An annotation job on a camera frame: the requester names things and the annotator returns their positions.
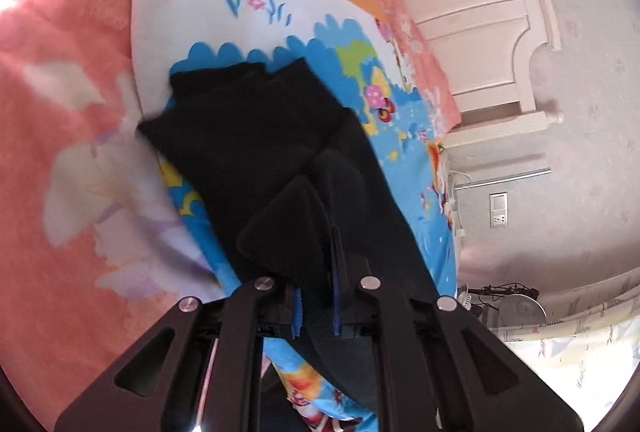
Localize pink floral quilt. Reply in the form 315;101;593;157
0;0;462;431

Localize white wooden headboard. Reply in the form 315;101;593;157
403;0;564;148

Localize white charger with cable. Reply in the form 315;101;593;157
446;160;472;239

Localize black pants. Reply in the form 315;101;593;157
139;59;435;409

